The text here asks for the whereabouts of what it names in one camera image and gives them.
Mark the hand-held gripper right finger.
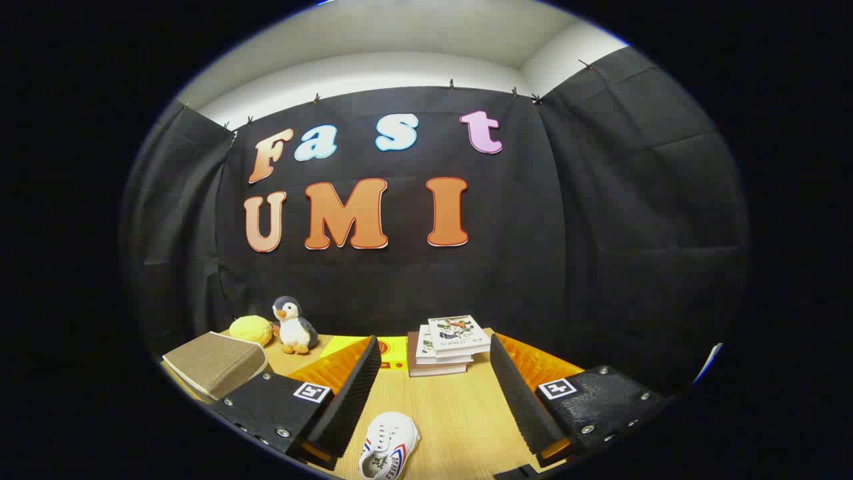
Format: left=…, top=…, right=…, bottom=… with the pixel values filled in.
left=489, top=333, right=670, bottom=467

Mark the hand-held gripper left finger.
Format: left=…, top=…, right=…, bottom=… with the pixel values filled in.
left=212, top=335, right=383, bottom=471

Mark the white canvas shoe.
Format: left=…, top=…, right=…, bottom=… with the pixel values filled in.
left=358, top=411, right=421, bottom=480

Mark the brown fabric storage box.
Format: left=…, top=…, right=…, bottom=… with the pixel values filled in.
left=162, top=331, right=269, bottom=403

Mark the yellow book red label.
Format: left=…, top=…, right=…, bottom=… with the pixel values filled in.
left=320, top=335, right=409, bottom=371

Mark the brown cover book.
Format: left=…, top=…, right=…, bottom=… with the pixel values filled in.
left=407, top=331, right=470, bottom=378

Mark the white book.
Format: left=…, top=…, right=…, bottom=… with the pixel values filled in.
left=415, top=325, right=475, bottom=365

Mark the white book flower cover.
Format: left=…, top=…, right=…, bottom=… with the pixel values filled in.
left=427, top=315, right=492, bottom=358

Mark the penguin plush toy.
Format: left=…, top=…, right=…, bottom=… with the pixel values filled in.
left=272, top=296, right=319, bottom=355

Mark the yellow round plush toy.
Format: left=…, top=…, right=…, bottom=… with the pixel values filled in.
left=229, top=315, right=274, bottom=347

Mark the black backdrop cloth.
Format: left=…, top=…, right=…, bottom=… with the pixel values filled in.
left=120, top=47, right=750, bottom=401

